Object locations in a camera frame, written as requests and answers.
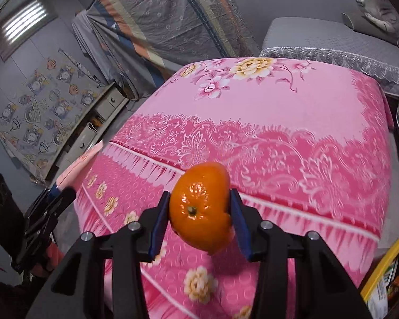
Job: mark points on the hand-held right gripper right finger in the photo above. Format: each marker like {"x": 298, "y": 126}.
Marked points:
{"x": 241, "y": 231}

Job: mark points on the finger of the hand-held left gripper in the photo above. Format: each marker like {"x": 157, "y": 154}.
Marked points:
{"x": 50, "y": 206}

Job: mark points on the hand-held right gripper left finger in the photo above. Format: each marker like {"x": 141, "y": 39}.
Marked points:
{"x": 159, "y": 227}

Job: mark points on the orange tangerine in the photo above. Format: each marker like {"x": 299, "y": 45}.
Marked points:
{"x": 199, "y": 206}

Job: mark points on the yellow plastic bin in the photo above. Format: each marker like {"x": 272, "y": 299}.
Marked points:
{"x": 377, "y": 274}

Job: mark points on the person's left hand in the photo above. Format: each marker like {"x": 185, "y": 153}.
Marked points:
{"x": 50, "y": 257}

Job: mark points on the black bag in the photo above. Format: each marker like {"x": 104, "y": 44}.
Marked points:
{"x": 3, "y": 206}

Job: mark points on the cartoon printed cloth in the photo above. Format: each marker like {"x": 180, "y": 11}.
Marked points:
{"x": 46, "y": 106}

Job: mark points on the grey drawer cabinet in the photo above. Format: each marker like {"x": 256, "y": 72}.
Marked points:
{"x": 111, "y": 101}

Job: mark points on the pink floral blanket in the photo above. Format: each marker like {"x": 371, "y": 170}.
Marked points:
{"x": 286, "y": 113}

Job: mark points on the striped grey draped sheet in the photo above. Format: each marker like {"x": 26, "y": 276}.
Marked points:
{"x": 173, "y": 20}

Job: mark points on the grey bolster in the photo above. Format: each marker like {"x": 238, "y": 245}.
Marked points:
{"x": 355, "y": 23}

